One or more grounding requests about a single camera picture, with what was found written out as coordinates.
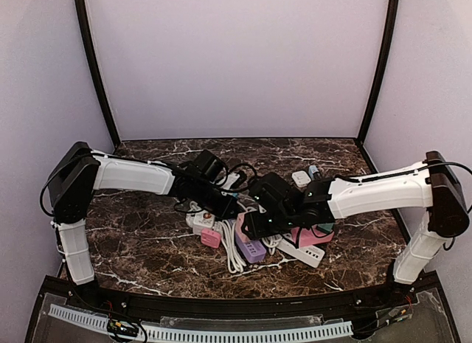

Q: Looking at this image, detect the white square adapter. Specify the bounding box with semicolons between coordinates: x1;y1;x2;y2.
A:
291;170;312;188

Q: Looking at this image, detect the white round power plug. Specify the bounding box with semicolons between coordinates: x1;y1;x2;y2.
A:
186;211;215;235

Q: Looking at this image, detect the light blue charger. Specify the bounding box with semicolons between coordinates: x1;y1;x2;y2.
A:
308;165;322;180

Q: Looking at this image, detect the pink adapter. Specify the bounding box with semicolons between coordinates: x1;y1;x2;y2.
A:
201;229;221;249

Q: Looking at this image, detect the pink cube socket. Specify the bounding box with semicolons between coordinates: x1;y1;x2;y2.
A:
235;212;251;243

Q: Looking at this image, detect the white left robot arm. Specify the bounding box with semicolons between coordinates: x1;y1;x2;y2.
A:
40;142;240;285

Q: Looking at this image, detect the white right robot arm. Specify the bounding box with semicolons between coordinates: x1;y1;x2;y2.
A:
240;151;471;285

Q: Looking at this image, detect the pink triangular power strip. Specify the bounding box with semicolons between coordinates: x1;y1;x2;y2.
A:
291;226;334;247

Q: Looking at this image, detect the teal charger cube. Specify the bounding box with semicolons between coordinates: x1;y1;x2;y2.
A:
316;223;334;234

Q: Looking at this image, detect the purple power strip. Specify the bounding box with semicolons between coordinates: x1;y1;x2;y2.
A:
235;234;267;264

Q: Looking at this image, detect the white power strip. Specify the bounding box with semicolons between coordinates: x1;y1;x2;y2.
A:
277;239;325;268

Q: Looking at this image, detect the small circuit board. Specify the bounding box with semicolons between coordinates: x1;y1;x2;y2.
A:
106;319;139;337

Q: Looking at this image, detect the white power cord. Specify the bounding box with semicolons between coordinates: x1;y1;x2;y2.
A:
217;217;288;274

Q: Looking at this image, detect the white cable duct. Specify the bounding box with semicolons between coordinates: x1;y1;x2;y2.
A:
47;304;353;342

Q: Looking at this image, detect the black frame post left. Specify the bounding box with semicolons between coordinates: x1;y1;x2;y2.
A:
74;0;121;148

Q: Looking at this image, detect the black frame post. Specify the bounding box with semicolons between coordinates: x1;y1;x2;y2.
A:
356;0;400;147
74;0;121;148

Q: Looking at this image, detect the black frame post right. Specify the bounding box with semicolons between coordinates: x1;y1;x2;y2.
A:
356;0;400;147

